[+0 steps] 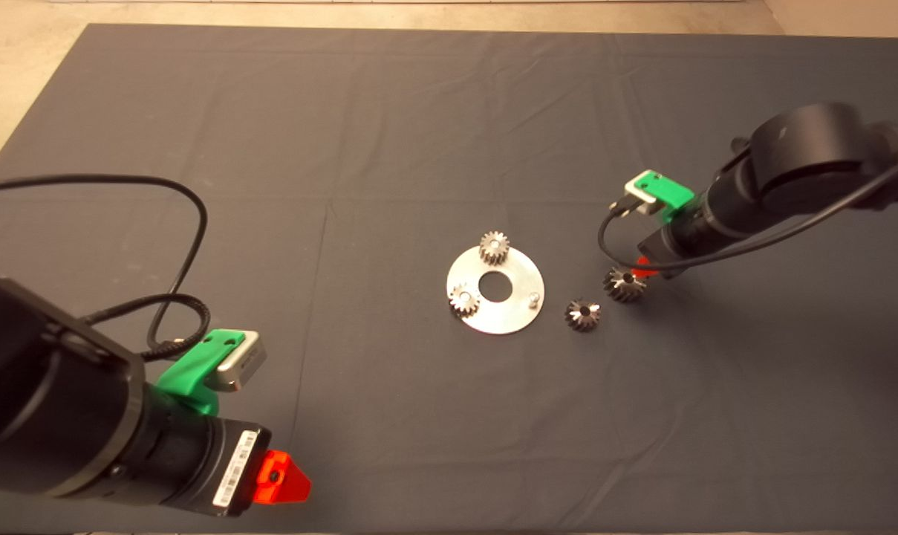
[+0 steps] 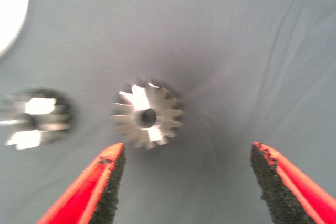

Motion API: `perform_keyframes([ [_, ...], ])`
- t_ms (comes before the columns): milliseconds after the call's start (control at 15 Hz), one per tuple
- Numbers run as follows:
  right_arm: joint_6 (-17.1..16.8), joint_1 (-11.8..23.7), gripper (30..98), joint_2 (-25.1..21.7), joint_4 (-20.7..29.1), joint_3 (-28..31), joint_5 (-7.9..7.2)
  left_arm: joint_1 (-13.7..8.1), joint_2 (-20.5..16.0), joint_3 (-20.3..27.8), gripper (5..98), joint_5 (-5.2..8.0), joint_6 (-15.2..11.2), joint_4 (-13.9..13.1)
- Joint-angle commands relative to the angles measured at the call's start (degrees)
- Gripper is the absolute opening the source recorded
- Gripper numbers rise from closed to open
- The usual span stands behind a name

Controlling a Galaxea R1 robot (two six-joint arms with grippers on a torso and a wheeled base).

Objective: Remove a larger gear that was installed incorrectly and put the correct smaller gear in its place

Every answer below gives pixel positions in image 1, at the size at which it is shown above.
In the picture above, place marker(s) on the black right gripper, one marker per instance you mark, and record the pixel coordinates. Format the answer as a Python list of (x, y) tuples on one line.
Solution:
[(660, 251)]

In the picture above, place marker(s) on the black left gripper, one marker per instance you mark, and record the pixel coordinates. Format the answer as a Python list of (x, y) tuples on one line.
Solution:
[(229, 464)]

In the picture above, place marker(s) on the larger steel bevel gear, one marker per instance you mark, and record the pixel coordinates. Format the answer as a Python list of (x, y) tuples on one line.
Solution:
[(625, 286)]

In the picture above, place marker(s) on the smaller dark bevel gear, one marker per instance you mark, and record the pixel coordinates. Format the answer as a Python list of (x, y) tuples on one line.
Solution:
[(582, 316)]

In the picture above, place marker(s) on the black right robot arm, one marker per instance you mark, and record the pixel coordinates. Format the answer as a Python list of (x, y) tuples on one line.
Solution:
[(805, 148)]

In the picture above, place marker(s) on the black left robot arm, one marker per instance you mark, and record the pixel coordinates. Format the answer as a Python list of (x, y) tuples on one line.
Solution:
[(47, 386)]

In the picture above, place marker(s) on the small steel gear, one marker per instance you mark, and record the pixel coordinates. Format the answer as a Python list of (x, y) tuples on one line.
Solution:
[(494, 247), (464, 301)]

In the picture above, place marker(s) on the round metal plate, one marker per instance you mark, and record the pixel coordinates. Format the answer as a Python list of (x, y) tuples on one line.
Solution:
[(497, 316)]

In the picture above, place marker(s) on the dark grey table cloth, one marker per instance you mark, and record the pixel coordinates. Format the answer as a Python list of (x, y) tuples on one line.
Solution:
[(419, 119)]

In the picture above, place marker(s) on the silver right camera box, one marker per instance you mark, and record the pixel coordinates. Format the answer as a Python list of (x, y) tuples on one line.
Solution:
[(642, 200)]

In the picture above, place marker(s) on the silver camera box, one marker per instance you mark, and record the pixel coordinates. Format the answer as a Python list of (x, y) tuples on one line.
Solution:
[(242, 365), (642, 200)]

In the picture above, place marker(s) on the green right camera mount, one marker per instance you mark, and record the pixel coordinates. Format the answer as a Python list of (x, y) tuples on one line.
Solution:
[(668, 192)]

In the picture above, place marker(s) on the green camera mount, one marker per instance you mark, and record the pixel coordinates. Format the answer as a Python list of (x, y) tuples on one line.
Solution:
[(192, 375), (668, 192)]

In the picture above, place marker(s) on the silver left camera box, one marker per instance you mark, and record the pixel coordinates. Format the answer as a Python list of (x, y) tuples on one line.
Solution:
[(242, 365)]

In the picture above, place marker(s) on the green left camera mount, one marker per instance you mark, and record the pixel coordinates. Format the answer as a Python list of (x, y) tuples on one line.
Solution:
[(192, 375)]

